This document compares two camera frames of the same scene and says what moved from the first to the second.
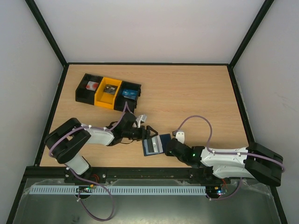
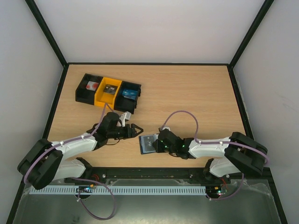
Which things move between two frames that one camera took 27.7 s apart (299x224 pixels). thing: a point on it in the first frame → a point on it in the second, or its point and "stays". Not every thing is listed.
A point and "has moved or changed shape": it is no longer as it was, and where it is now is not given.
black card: [110, 89] stays
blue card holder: [156, 144] has moved or changed shape
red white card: [92, 86] stays
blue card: [130, 94] stays
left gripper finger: [148, 129] → [134, 133]
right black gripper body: [170, 147] → [159, 143]
